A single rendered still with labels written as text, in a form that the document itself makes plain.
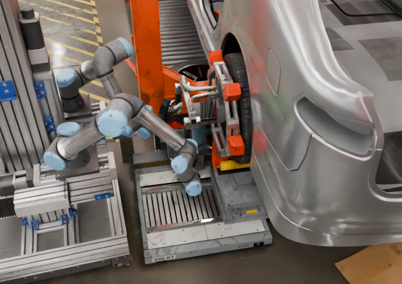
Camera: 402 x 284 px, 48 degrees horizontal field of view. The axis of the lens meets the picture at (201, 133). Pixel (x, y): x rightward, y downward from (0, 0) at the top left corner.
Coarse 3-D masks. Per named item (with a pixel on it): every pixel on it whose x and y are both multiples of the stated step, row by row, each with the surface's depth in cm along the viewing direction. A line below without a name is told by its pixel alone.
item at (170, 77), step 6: (162, 66) 305; (168, 72) 304; (174, 72) 310; (168, 78) 300; (174, 78) 301; (186, 78) 315; (168, 84) 303; (174, 84) 304; (192, 84) 314; (198, 84) 319; (204, 84) 319; (168, 90) 306; (174, 90) 307; (168, 96) 308; (174, 96) 308; (198, 102) 315; (186, 108) 316
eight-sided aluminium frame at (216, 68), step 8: (216, 64) 257; (224, 64) 257; (208, 72) 277; (216, 72) 255; (224, 72) 253; (208, 80) 282; (224, 80) 244; (232, 80) 244; (224, 104) 243; (232, 104) 243; (232, 120) 241; (216, 128) 291; (232, 128) 242; (216, 136) 285; (216, 144) 282; (224, 144) 280; (224, 152) 257
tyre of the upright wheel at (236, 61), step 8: (224, 56) 268; (232, 56) 254; (240, 56) 254; (232, 64) 250; (240, 64) 246; (240, 72) 242; (240, 80) 240; (240, 88) 239; (248, 88) 238; (240, 96) 240; (248, 96) 237; (240, 104) 242; (248, 104) 237; (248, 112) 237; (248, 120) 237; (224, 128) 292; (248, 128) 239; (224, 136) 295; (248, 136) 241; (248, 144) 244; (248, 152) 249; (240, 160) 259; (248, 160) 257
